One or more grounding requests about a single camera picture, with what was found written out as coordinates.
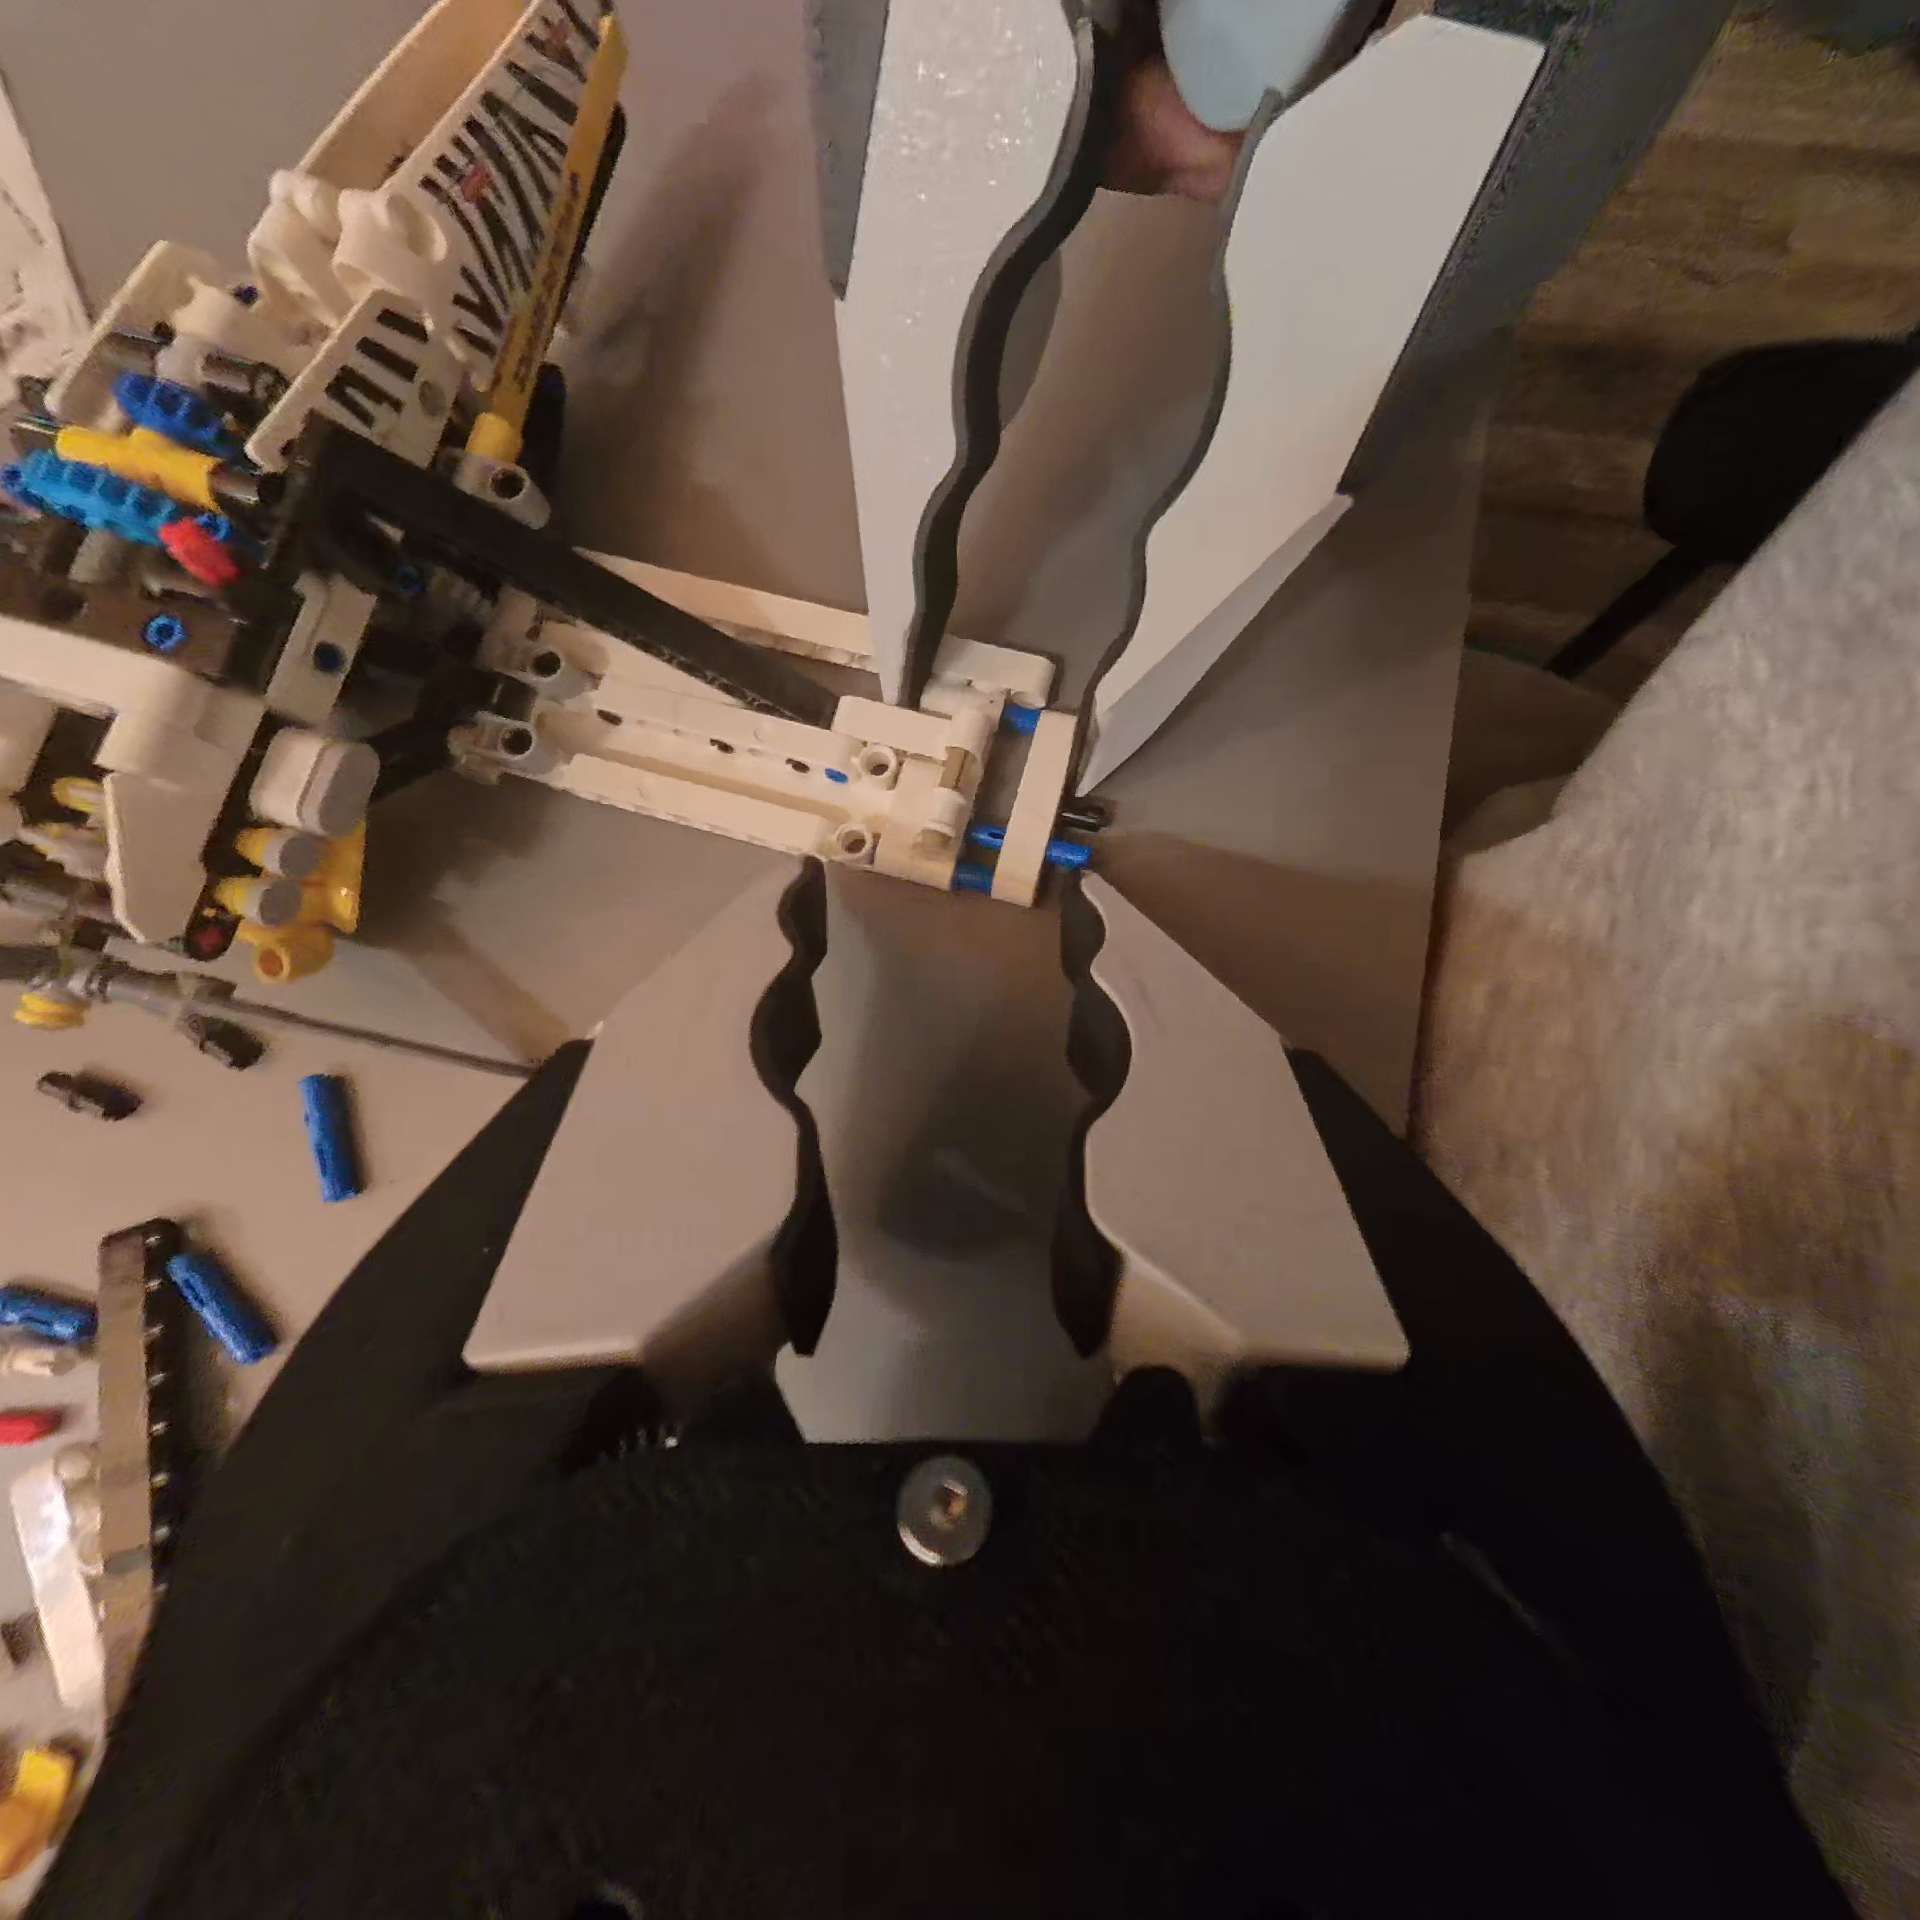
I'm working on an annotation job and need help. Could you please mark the pile of lego pieces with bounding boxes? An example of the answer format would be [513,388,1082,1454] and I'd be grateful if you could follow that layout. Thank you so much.
[0,1339,118,1742]

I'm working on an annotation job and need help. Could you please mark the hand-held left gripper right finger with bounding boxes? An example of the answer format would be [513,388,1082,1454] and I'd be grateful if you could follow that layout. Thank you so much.
[1056,872,1414,1378]

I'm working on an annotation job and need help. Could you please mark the long black lego beam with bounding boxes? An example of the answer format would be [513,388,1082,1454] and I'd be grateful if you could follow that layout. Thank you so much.
[94,1218,199,1585]

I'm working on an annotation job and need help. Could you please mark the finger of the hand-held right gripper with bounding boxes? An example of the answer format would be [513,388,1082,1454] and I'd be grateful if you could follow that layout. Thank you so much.
[829,0,1115,709]
[1069,14,1549,799]

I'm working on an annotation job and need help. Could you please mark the long white lego beam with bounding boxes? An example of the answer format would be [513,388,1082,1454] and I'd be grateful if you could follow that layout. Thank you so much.
[577,553,1065,705]

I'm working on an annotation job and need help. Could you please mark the zebra sticker sheet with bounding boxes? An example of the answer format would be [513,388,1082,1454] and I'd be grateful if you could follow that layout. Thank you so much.
[0,81,93,399]

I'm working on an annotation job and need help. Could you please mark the zebra striped lego helicopter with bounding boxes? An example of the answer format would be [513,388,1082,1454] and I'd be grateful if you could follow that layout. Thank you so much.
[0,0,842,1070]

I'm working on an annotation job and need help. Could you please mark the yellow curved lego panel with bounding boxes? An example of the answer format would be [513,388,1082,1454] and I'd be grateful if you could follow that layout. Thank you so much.
[0,1746,80,1877]

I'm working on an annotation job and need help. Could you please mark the black chair seat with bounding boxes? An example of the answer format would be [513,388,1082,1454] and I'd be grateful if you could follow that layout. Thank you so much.
[1544,336,1920,677]

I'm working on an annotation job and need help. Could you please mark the white beam with blue pins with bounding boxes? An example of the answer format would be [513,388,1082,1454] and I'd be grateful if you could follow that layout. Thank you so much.
[949,705,1114,909]

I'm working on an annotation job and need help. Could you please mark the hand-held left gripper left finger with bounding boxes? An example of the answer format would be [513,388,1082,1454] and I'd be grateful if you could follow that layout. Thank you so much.
[458,859,838,1374]

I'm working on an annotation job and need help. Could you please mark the person's right hand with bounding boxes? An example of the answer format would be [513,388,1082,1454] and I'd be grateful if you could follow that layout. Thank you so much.
[1100,65,1249,204]

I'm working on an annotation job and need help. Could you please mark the white lego skid assembly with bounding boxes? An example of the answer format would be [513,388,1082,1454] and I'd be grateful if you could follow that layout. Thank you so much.
[450,602,999,895]

